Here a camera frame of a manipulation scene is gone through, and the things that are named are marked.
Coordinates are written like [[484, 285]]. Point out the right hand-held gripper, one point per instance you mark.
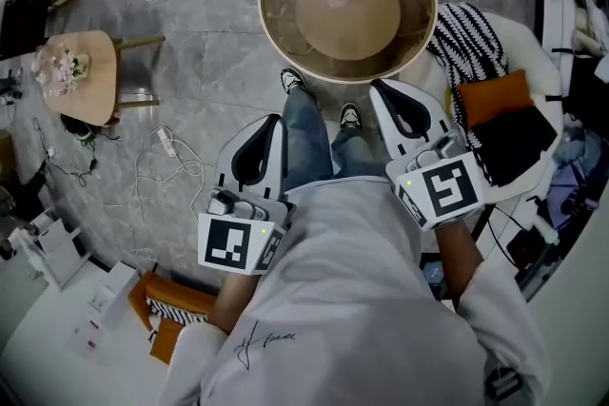
[[449, 185]]

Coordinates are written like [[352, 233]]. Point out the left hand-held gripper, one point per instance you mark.
[[226, 242]]

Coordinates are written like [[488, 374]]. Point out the person's right forearm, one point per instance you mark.
[[459, 261]]

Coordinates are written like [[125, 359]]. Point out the person's left forearm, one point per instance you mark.
[[235, 299]]

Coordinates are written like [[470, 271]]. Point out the round glass side table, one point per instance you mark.
[[285, 24]]

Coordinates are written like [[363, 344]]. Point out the person's blue jeans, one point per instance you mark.
[[304, 142]]

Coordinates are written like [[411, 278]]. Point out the black white sneaker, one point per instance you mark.
[[292, 80], [350, 115]]

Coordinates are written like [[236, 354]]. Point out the orange cushion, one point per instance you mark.
[[495, 97]]

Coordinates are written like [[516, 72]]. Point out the white power strip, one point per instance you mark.
[[164, 141]]

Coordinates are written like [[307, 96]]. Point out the black white zigzag blanket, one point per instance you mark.
[[464, 38]]

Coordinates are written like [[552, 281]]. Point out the black folded cloth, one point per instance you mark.
[[514, 145]]

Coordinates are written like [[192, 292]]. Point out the white beanbag chair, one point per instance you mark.
[[528, 57]]

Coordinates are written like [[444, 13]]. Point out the person's white shirt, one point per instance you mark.
[[342, 290]]

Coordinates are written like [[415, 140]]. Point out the black box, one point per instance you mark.
[[435, 273]]

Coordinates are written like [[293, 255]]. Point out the black white striped cushion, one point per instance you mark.
[[176, 309]]

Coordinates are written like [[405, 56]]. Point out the pile of blue clothes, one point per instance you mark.
[[573, 171]]

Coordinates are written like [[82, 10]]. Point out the black and green device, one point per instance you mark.
[[83, 133]]

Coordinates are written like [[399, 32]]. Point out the black pouch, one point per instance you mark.
[[525, 247]]

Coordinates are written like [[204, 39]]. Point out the white raised ledge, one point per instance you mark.
[[552, 14]]

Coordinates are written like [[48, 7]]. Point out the white bottle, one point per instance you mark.
[[547, 230]]

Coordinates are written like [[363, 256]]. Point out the wooden side table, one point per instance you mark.
[[95, 76]]

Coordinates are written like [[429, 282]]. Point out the black bag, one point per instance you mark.
[[590, 95]]

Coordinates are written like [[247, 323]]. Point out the cream plush toy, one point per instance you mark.
[[587, 33]]

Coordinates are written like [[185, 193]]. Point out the white cardboard box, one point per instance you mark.
[[111, 304]]

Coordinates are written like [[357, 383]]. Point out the pink flowers in vase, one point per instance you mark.
[[62, 66]]

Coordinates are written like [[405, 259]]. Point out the white shelf unit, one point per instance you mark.
[[57, 247]]

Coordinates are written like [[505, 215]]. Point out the dark brown cabinet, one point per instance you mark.
[[24, 28]]

